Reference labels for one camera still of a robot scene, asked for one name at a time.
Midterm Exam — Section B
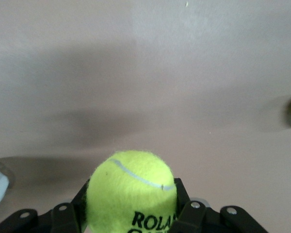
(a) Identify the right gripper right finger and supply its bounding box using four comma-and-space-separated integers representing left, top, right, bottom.
171, 178, 208, 233

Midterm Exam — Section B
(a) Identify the tennis ball Roland Garros print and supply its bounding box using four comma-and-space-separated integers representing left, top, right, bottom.
86, 150, 178, 233

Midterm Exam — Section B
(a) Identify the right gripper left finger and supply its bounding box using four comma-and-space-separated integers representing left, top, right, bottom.
52, 178, 91, 233

